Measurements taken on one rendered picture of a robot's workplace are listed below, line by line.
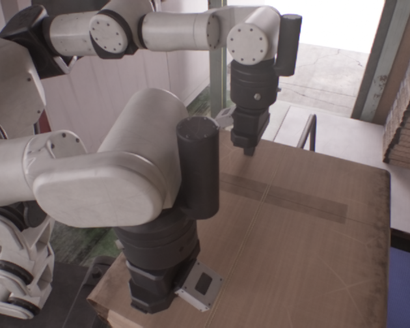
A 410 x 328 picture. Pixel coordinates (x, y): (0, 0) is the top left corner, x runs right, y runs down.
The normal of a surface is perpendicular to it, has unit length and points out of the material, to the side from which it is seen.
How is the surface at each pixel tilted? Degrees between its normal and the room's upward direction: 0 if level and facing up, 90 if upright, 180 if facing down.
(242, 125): 90
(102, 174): 46
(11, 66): 52
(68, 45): 103
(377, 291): 0
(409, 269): 0
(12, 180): 71
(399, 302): 0
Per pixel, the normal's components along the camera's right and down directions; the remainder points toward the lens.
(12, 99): 0.91, 0.34
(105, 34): -0.36, 0.77
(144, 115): 0.15, -0.72
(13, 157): -0.29, -0.29
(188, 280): 0.43, -0.51
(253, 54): -0.39, 0.62
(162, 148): 0.75, -0.41
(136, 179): 0.29, 0.07
